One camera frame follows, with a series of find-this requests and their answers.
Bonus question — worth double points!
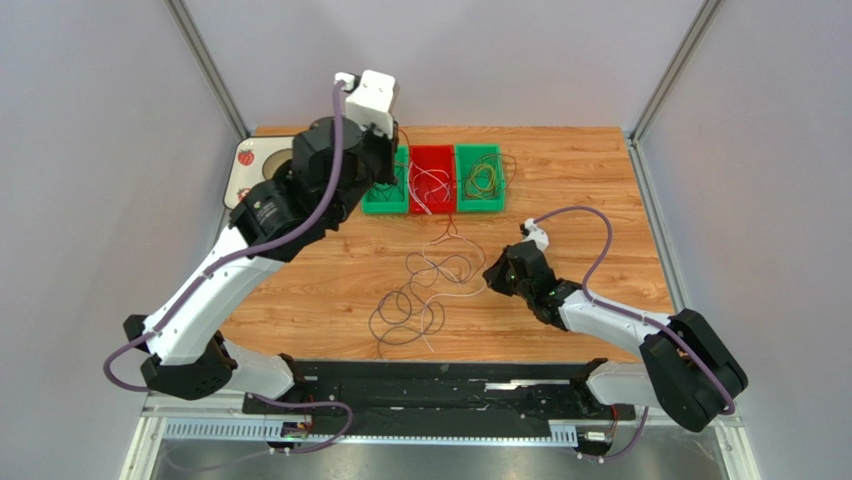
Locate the left green bin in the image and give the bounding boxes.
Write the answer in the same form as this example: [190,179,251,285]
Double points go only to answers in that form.
[361,146,409,215]

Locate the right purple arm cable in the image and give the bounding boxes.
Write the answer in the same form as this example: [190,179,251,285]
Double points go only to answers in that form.
[532,205,737,463]

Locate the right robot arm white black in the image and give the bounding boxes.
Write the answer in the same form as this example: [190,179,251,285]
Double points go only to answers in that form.
[483,241,748,432]

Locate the black wires in bin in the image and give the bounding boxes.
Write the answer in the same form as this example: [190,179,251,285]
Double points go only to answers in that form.
[368,179,406,205]

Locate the yellow green wires in bin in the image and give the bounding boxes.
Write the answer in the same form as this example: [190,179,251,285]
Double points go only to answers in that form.
[463,152,518,202]

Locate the red wire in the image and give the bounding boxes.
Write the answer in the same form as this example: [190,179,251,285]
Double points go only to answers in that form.
[396,126,489,281]

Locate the aluminium frame rail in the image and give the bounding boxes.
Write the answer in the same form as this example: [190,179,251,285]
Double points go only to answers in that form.
[119,372,760,480]

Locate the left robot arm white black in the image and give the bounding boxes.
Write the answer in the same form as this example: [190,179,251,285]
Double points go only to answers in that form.
[123,117,398,400]

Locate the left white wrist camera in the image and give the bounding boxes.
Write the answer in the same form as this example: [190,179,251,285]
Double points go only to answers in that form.
[334,70,400,140]

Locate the strawberry pattern tray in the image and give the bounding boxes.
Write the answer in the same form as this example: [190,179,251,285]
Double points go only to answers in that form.
[223,136,294,210]

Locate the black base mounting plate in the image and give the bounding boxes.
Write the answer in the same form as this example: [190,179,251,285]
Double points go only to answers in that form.
[281,360,638,439]

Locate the red bin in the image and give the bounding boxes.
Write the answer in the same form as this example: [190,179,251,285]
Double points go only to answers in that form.
[408,145,457,215]

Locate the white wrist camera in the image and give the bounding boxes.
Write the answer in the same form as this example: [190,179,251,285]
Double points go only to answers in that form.
[520,218,550,252]
[334,70,400,140]

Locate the green bin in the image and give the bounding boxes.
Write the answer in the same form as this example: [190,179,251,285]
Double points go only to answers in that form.
[455,144,506,213]
[361,146,409,215]

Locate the beige ceramic bowl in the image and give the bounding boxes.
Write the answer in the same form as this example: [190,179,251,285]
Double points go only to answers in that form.
[262,148,293,180]

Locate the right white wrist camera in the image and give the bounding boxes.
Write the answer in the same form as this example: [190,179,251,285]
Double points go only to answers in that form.
[520,218,550,252]

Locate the right green bin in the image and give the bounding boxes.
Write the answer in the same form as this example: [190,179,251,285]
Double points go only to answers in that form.
[455,144,506,213]

